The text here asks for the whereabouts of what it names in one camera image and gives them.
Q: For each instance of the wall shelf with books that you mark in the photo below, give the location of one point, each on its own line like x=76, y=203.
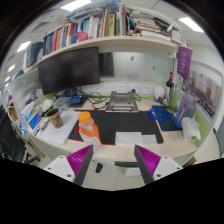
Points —
x=110, y=41

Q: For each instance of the dark blue mouse pad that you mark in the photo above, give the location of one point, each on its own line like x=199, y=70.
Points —
x=168, y=125

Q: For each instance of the black desk mat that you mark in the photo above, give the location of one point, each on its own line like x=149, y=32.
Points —
x=126, y=121

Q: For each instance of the tissue box with white tissue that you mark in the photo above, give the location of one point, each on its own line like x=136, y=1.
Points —
x=26, y=110

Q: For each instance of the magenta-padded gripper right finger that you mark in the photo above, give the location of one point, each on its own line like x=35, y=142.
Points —
x=166, y=165

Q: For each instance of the white wall sockets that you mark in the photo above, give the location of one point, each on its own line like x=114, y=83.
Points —
x=133, y=88

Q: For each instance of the photo collage on partition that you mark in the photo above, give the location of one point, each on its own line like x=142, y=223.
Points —
x=203, y=95

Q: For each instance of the white plastic jar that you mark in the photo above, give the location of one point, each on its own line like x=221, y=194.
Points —
x=160, y=94

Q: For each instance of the floral ceramic mug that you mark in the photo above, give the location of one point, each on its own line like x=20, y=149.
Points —
x=55, y=119

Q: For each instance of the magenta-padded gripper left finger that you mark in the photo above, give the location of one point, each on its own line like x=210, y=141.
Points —
x=55, y=166

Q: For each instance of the grey metal laptop stand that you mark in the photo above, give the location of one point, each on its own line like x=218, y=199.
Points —
x=122, y=101

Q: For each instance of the crumpled white tissue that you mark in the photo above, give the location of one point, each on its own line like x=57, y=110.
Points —
x=190, y=128

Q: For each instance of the clear plastic box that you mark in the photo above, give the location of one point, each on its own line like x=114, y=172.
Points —
x=62, y=102

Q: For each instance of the white folded paper towels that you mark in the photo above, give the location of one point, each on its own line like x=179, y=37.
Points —
x=45, y=106

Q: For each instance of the white handwritten paper sheet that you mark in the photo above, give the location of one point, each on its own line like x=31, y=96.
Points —
x=61, y=130

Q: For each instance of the purple translucent water bottle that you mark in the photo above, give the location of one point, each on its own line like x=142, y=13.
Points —
x=185, y=110

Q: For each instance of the dark wine bottle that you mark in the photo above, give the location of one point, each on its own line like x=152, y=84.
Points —
x=170, y=85

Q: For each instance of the black office chair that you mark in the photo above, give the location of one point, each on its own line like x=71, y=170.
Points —
x=10, y=136

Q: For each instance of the orange-capped drink bottle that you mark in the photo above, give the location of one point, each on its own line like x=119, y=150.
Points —
x=89, y=131

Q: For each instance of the black computer monitor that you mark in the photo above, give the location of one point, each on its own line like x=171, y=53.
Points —
x=68, y=70

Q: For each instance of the purple hanging banner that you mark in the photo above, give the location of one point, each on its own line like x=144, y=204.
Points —
x=184, y=61

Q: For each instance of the blue tissue pack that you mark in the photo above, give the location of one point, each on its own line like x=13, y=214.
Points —
x=35, y=120

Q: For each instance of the small blue box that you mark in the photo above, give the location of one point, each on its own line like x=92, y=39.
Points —
x=76, y=100

